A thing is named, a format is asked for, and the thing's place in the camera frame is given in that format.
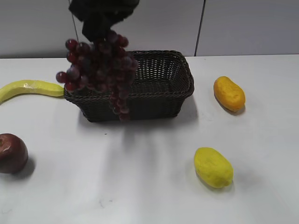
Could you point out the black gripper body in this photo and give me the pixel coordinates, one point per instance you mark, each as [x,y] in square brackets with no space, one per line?
[98,16]

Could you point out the purple grape bunch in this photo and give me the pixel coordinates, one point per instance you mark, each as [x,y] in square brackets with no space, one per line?
[102,66]

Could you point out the black wicker basket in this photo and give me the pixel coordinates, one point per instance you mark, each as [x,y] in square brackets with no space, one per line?
[163,81]

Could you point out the yellow banana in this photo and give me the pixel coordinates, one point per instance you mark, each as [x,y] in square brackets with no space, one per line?
[30,87]

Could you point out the orange mango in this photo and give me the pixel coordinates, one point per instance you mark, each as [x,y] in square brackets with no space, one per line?
[229,94]

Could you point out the red apple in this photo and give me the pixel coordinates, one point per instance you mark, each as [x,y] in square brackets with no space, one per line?
[13,154]

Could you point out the yellow lemon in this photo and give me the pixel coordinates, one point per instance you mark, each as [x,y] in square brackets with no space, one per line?
[213,168]

